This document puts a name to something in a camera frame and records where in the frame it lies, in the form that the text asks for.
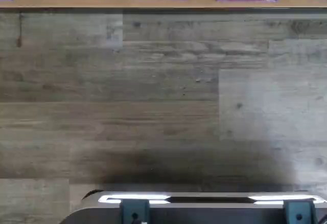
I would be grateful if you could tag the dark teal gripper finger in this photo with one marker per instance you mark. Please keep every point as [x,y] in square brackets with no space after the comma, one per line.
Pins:
[134,212]
[299,213]

